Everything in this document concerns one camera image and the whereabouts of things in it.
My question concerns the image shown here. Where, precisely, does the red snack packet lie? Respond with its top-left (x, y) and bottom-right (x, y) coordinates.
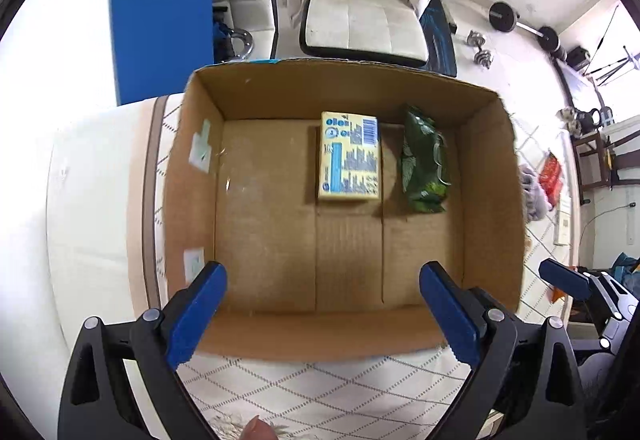
top-left (538, 153), bottom-right (563, 208)

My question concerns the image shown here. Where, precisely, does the floor barbell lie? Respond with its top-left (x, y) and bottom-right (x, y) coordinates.
top-left (488, 2), bottom-right (561, 52)

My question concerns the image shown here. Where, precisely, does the green wet wipes pack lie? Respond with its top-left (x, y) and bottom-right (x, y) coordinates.
top-left (399, 107), bottom-right (451, 214)

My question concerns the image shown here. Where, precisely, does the pile of colourful clothes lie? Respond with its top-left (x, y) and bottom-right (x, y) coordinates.
top-left (611, 253), bottom-right (639, 282)

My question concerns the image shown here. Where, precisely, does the blue board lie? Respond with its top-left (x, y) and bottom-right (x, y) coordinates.
top-left (110, 0), bottom-right (214, 106)

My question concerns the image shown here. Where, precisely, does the chrome dumbbell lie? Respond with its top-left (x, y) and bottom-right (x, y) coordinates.
top-left (465, 30), bottom-right (494, 70)

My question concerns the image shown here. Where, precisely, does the black blue exercise mat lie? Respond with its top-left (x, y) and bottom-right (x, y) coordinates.
top-left (420, 0), bottom-right (458, 78)

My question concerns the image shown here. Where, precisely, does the white silver cigarette carton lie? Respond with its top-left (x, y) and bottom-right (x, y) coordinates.
top-left (554, 211), bottom-right (572, 246)

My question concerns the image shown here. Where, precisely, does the dark wooden chair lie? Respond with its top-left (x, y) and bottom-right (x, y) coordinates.
top-left (570, 128), bottom-right (639, 197)

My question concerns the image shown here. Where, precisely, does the grey plush toy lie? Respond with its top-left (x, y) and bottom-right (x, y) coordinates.
top-left (518, 164), bottom-right (551, 223)

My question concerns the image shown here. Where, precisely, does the yellow blue tissue pack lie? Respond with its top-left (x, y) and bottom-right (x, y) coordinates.
top-left (318, 111), bottom-right (381, 201)

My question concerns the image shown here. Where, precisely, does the white padded chair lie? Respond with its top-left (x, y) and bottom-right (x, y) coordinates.
top-left (299, 0), bottom-right (428, 68)

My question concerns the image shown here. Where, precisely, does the open cardboard box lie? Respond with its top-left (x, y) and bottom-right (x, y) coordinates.
top-left (162, 59), bottom-right (525, 362)

